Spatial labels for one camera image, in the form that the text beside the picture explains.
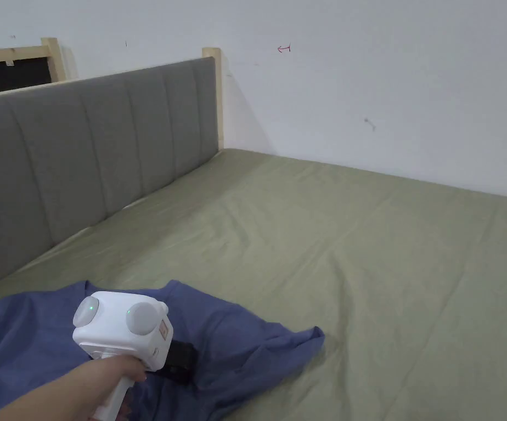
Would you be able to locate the dark blue shirt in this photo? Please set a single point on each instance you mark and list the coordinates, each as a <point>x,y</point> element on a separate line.
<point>25,333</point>

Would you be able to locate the bed with pale green sheet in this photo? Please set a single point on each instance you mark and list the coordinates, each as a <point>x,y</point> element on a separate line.
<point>323,263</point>

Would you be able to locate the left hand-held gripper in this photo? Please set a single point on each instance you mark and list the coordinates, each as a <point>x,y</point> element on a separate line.
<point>117,326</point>

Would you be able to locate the wooden frame with black panel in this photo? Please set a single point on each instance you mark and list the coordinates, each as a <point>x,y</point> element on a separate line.
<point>12,72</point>

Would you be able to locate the grey padded headboard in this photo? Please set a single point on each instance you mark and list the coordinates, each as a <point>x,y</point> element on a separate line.
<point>82,162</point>

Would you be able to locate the person's left hand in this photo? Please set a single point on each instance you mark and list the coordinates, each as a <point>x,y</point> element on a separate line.
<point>104,379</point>

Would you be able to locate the person's left forearm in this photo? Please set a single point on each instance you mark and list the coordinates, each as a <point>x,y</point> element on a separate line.
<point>21,405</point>

